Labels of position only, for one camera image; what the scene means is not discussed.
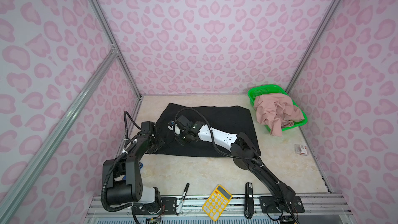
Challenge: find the black shirt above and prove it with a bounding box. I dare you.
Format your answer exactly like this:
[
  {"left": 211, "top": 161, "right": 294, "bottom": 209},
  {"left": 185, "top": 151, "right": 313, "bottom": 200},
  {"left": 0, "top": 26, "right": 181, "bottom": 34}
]
[{"left": 155, "top": 103, "right": 261, "bottom": 158}]

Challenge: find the pink garment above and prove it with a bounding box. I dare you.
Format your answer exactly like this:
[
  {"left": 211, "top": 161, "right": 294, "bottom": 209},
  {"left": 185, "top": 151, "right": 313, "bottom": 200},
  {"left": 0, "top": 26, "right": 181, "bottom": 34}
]
[{"left": 254, "top": 93, "right": 305, "bottom": 137}]

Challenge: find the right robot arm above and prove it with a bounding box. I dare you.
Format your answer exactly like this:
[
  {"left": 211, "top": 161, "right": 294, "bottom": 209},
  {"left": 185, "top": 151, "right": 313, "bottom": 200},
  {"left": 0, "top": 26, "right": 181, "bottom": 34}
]
[{"left": 169, "top": 121, "right": 296, "bottom": 214}]

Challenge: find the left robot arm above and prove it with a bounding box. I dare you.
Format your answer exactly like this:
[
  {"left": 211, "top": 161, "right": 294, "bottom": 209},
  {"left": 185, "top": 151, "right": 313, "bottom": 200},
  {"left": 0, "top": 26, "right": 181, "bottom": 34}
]
[{"left": 101, "top": 121, "right": 164, "bottom": 214}]

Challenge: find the black marker pen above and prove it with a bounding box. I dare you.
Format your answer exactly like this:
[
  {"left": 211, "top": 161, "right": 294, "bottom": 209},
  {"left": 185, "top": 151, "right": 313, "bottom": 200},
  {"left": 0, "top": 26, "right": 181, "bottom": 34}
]
[{"left": 175, "top": 183, "right": 190, "bottom": 216}]

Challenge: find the yellow calculator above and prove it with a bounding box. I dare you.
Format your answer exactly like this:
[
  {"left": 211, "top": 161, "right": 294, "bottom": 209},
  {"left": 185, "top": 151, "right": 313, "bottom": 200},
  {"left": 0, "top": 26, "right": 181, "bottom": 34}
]
[{"left": 202, "top": 185, "right": 233, "bottom": 222}]

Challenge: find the black stapler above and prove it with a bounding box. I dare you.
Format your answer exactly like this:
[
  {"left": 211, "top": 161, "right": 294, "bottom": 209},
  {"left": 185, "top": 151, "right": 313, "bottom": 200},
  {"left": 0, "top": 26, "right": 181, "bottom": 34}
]
[{"left": 244, "top": 182, "right": 255, "bottom": 219}]

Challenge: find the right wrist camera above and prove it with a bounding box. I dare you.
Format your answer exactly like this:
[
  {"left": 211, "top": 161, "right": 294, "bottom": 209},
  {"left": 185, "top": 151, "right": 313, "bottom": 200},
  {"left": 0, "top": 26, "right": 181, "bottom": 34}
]
[{"left": 168, "top": 116, "right": 193, "bottom": 135}]

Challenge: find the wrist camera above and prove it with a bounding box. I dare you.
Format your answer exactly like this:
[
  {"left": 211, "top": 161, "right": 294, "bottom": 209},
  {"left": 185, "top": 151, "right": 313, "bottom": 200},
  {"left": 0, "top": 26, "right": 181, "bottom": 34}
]
[
  {"left": 140, "top": 121, "right": 156, "bottom": 135},
  {"left": 168, "top": 116, "right": 193, "bottom": 135}
]

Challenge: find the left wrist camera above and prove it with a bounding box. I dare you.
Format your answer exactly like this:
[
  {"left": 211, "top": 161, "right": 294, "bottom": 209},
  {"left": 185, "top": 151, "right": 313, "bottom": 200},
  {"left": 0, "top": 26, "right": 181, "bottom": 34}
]
[{"left": 140, "top": 121, "right": 156, "bottom": 135}]

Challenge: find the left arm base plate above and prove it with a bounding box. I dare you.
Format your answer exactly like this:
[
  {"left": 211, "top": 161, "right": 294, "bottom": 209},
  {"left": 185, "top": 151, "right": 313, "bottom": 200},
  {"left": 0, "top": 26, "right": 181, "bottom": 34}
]
[{"left": 132, "top": 197, "right": 177, "bottom": 215}]

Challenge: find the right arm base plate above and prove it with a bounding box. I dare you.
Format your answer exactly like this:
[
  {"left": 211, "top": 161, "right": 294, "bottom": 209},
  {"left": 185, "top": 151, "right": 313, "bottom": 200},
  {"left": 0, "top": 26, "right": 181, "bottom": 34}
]
[{"left": 259, "top": 196, "right": 305, "bottom": 215}]

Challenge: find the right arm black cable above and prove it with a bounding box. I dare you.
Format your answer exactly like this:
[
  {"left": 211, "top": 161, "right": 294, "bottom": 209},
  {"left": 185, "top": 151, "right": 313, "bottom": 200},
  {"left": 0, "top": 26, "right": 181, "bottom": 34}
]
[{"left": 175, "top": 107, "right": 299, "bottom": 224}]

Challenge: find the aluminium mounting rail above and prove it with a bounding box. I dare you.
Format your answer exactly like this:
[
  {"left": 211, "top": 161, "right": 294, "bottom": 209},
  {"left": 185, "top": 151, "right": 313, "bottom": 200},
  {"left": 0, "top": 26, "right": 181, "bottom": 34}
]
[{"left": 84, "top": 193, "right": 355, "bottom": 224}]

